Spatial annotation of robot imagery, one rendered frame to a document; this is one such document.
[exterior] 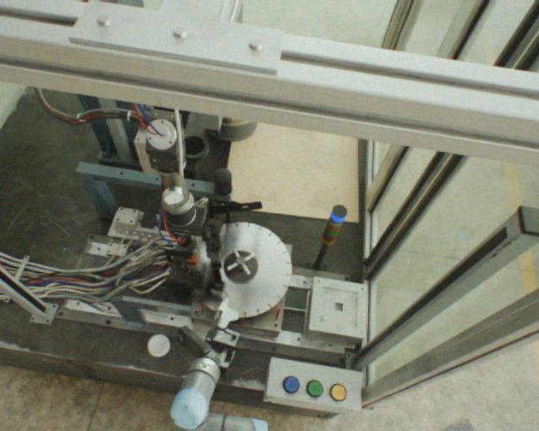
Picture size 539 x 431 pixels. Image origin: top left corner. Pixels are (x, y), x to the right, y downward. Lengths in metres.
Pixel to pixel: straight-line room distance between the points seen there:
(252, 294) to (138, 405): 1.10
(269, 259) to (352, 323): 0.33
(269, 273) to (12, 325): 0.89
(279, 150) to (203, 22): 1.61
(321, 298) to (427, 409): 1.15
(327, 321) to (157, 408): 1.12
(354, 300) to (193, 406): 0.67
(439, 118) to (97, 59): 0.23
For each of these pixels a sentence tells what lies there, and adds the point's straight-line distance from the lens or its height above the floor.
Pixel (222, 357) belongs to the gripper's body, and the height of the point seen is 1.10.
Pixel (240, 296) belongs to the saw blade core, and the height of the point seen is 0.95.
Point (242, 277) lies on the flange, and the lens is 1.38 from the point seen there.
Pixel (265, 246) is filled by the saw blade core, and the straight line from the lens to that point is 1.44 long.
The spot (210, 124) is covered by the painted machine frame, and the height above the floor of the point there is 1.25.
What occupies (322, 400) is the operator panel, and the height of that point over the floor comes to 0.90.
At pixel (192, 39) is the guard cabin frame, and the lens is 0.31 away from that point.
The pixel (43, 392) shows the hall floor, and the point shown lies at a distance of 2.44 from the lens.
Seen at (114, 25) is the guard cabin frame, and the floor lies 2.05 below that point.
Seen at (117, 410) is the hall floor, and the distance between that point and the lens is 2.32.
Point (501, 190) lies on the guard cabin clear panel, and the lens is 0.85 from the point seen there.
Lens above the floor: 2.24
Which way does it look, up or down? 60 degrees down
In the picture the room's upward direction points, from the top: 8 degrees clockwise
